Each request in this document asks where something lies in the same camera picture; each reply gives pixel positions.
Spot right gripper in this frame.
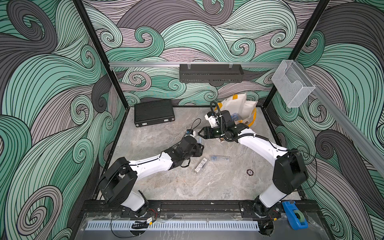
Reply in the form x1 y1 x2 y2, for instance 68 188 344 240
197 125 226 140

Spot white canvas bag yellow handles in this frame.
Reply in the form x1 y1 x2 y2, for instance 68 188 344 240
219 94 257 127

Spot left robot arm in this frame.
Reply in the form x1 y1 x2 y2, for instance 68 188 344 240
98 136 204 215

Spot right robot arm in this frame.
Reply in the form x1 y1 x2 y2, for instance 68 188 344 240
198 111 309 217

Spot clear flat compass case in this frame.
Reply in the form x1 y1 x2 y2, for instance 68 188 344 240
210 155 231 163

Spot black briefcase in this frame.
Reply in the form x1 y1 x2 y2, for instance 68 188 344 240
134 100 175 128

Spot blue tape dispenser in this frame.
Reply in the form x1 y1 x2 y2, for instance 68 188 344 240
282 201 309 230

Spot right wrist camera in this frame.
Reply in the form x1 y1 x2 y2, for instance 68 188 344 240
205 101 223 128

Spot black wall shelf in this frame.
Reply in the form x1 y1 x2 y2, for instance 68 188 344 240
179 64 244 86

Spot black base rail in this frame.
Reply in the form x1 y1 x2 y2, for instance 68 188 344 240
80 199 319 217

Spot clear wall bin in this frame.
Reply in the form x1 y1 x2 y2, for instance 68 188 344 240
272 60 316 108

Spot white slotted cable duct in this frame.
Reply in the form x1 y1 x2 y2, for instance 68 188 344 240
85 221 260 232

